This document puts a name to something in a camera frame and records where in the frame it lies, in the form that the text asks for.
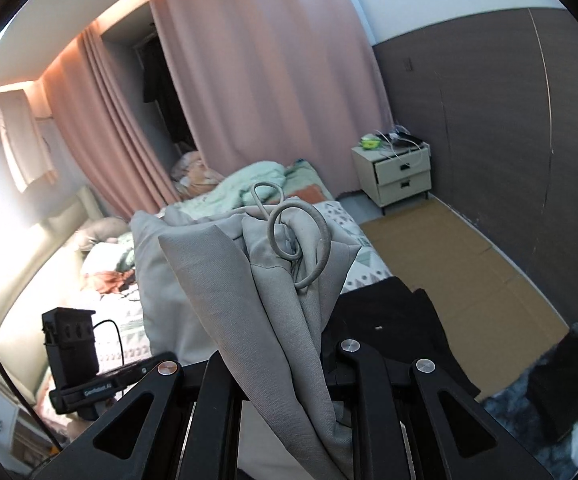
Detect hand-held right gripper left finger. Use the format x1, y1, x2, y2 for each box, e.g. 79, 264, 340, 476
31, 350, 245, 480

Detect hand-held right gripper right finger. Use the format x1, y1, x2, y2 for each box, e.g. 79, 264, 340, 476
321, 337, 555, 480

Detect beige jacket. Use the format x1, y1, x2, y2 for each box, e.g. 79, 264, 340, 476
131, 180, 362, 480

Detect black folded clothes stack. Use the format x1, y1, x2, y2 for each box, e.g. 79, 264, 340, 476
319, 275, 481, 401

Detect orange cloth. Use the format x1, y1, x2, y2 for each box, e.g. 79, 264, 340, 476
89, 270, 134, 293

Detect beige padded headboard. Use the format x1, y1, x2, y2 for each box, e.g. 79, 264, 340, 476
0, 185, 110, 401

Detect white bedside cabinet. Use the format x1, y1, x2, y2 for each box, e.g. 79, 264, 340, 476
0, 390, 22, 456

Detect bed with patterned sheet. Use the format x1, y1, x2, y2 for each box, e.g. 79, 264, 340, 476
44, 187, 395, 426

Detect grey pillow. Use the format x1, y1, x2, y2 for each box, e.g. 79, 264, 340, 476
76, 216, 130, 251

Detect cardboard floor mat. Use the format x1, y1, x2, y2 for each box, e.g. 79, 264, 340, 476
356, 197, 570, 403

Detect white nightstand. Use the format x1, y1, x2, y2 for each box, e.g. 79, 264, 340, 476
351, 137, 432, 208

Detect mint green duvet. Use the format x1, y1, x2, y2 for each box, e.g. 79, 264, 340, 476
189, 160, 320, 221

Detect peach printed blanket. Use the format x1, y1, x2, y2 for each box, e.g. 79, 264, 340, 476
171, 151, 225, 196

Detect white hanging garment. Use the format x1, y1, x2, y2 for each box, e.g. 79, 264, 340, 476
0, 87, 60, 193

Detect dark clothing on floor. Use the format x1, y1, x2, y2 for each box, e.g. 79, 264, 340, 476
526, 332, 578, 443

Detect pink curtain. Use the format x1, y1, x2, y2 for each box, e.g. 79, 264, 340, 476
41, 27, 182, 221
146, 0, 392, 201

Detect dark hanging garment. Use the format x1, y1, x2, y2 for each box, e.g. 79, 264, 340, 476
141, 35, 192, 143

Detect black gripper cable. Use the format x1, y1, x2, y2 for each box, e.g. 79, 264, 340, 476
94, 319, 126, 366

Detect white cables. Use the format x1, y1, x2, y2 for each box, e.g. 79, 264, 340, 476
376, 127, 427, 171

